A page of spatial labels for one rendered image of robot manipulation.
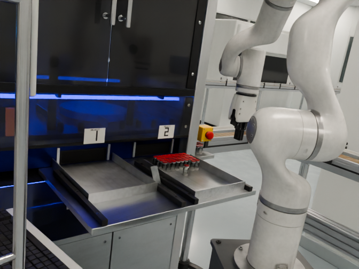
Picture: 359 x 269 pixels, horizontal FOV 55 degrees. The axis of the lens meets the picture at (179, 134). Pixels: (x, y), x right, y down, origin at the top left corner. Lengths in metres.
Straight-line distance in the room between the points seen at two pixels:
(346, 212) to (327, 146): 1.93
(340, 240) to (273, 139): 1.43
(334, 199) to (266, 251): 1.89
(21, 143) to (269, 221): 0.58
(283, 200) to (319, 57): 0.34
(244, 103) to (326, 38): 0.47
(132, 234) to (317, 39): 1.17
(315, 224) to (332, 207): 0.63
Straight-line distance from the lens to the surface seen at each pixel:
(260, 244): 0.92
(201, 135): 1.66
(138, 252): 1.72
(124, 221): 1.04
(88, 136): 1.34
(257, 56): 1.23
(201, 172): 1.49
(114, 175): 1.35
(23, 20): 0.68
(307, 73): 0.84
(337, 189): 2.75
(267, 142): 0.79
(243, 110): 1.25
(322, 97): 0.85
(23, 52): 0.68
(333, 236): 2.16
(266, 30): 1.14
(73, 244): 1.52
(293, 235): 0.90
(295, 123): 0.81
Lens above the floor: 1.39
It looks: 14 degrees down
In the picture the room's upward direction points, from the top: 8 degrees clockwise
